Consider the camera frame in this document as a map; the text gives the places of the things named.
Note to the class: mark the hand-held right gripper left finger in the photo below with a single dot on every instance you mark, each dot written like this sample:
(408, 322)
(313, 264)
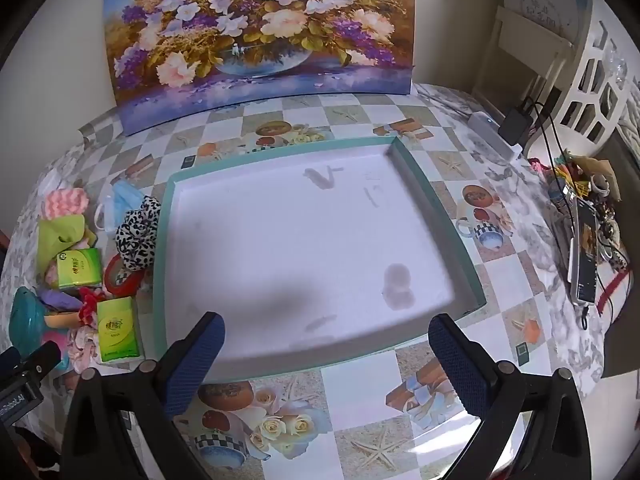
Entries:
(195, 365)

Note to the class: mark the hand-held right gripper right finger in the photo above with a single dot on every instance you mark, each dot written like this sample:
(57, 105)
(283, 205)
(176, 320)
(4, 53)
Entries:
(457, 365)

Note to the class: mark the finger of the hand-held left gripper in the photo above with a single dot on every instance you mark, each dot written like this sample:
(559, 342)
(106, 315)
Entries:
(40, 357)

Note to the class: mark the teal plastic toy case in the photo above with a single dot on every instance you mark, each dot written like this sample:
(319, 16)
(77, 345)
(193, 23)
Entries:
(27, 317)

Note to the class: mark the beige pink cloth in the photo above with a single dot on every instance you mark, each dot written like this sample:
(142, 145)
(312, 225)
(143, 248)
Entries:
(82, 347)

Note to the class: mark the purple packet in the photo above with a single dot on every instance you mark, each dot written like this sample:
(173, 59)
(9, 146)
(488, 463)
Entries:
(57, 299)

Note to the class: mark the red scrunchie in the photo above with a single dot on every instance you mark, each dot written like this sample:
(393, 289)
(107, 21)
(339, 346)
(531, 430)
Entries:
(90, 305)

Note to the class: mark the green tissue pack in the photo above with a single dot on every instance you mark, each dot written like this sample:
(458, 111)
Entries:
(117, 332)
(79, 269)

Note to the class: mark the yellow-green cloth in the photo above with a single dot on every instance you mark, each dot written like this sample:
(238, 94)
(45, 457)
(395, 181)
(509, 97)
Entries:
(57, 235)

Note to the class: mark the black and white leopard scrunchie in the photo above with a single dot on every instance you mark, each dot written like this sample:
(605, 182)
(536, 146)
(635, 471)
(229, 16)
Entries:
(137, 240)

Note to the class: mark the pink striped knit cloth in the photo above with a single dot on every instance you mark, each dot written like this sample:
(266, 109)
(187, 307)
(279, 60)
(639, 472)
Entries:
(65, 203)

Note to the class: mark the teal tray with white inside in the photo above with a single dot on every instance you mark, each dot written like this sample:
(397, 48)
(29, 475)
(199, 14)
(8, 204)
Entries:
(300, 240)

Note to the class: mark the blue face mask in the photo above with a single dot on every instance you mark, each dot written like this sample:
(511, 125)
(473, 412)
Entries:
(125, 199)

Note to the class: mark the pink soft item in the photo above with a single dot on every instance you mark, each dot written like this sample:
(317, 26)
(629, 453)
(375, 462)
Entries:
(59, 345)

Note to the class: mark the orange packet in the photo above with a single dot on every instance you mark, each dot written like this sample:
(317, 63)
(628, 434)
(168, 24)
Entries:
(62, 320)

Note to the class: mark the red tape roll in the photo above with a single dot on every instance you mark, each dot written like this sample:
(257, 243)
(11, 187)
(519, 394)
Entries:
(112, 280)

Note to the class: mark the dark tablet device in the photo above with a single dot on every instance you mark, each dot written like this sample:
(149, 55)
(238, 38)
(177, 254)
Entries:
(585, 270)

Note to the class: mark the colourful heap of small items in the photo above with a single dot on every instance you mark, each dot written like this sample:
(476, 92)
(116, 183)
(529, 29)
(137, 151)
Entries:
(562, 172)

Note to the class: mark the white tape roll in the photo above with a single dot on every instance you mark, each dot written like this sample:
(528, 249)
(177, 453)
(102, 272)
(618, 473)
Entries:
(600, 183)

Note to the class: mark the white power strip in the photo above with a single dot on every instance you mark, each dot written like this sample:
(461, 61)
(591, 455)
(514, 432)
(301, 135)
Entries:
(487, 127)

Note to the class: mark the black power adapter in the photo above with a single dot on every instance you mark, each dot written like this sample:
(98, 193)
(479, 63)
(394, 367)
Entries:
(515, 125)

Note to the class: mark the white lattice chair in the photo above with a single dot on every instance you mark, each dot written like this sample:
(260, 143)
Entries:
(525, 45)

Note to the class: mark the flower painting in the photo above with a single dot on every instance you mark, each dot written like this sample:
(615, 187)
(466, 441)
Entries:
(250, 35)

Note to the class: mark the white round board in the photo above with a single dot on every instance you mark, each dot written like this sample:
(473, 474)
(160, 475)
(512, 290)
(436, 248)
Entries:
(545, 5)

